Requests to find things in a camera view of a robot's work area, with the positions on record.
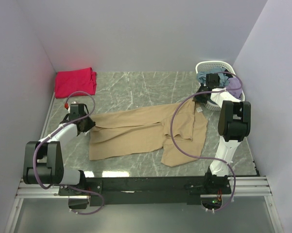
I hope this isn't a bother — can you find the beige t-shirt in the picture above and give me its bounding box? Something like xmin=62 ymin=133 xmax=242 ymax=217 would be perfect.
xmin=89 ymin=100 xmax=208 ymax=167

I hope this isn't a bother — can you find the aluminium frame rail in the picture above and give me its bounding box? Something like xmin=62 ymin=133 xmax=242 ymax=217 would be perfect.
xmin=4 ymin=97 xmax=282 ymax=233

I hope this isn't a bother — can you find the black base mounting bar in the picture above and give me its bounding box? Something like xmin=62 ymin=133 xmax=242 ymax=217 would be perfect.
xmin=58 ymin=173 xmax=232 ymax=209

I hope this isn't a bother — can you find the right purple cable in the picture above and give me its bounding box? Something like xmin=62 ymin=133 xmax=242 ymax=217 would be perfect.
xmin=170 ymin=71 xmax=243 ymax=214

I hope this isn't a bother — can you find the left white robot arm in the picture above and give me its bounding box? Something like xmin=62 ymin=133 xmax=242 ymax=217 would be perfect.
xmin=23 ymin=103 xmax=95 ymax=195

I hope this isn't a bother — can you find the purple t-shirt in basket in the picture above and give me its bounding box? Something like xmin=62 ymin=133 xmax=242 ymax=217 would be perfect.
xmin=227 ymin=77 xmax=242 ymax=100

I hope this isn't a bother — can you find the folded red t-shirt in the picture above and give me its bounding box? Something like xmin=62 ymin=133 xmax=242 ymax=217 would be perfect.
xmin=54 ymin=67 xmax=97 ymax=99

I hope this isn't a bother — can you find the white laundry basket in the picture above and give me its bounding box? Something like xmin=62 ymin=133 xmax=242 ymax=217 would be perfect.
xmin=195 ymin=60 xmax=246 ymax=112

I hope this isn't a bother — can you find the blue t-shirt in basket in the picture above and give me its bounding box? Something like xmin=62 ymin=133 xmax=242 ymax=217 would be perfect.
xmin=197 ymin=67 xmax=233 ymax=87

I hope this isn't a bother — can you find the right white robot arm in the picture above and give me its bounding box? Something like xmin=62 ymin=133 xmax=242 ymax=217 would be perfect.
xmin=193 ymin=70 xmax=251 ymax=194

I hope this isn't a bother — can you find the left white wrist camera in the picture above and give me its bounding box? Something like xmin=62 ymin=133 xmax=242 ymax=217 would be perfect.
xmin=64 ymin=101 xmax=78 ymax=113

